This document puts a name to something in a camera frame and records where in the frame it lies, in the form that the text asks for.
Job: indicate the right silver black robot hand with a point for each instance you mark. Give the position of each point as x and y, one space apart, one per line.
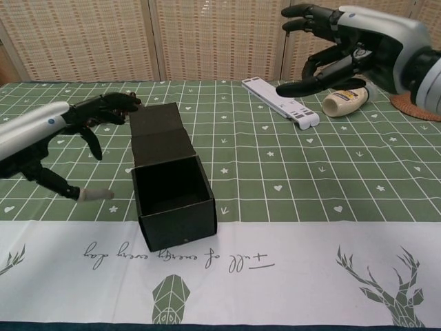
386 31

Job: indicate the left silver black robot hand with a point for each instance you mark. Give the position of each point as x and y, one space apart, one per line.
34 127

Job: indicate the black foldable cardboard box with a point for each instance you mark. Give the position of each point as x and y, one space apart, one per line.
179 220

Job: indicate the brown wooden door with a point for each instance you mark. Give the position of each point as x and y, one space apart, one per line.
5 69

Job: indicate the cream mayonnaise squeeze bottle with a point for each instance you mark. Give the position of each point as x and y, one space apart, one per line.
344 101

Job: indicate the round brown woven coaster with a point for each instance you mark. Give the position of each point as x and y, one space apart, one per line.
406 111

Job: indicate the white folding stand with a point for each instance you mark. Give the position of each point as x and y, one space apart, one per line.
272 98

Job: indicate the beige bamboo folding screen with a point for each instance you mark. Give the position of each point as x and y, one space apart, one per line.
138 38

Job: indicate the green white grid tablecloth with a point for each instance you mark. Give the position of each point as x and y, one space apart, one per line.
310 213

